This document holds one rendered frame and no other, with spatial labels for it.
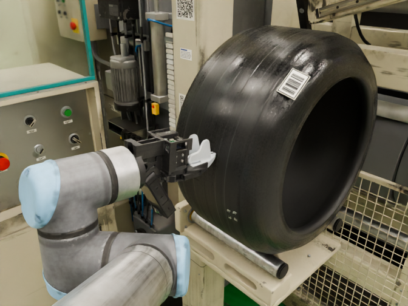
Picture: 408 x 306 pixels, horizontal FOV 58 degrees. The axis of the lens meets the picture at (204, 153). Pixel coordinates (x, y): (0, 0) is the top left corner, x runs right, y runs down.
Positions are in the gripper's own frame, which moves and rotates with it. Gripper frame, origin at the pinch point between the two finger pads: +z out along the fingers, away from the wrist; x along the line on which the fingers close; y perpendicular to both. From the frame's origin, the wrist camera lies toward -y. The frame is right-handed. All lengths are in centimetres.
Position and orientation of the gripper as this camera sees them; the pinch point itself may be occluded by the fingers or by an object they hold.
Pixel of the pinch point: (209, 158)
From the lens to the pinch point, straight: 77.4
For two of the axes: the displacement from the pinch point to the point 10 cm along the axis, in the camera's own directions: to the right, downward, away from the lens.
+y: 0.9, -9.3, -3.7
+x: -6.8, -3.2, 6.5
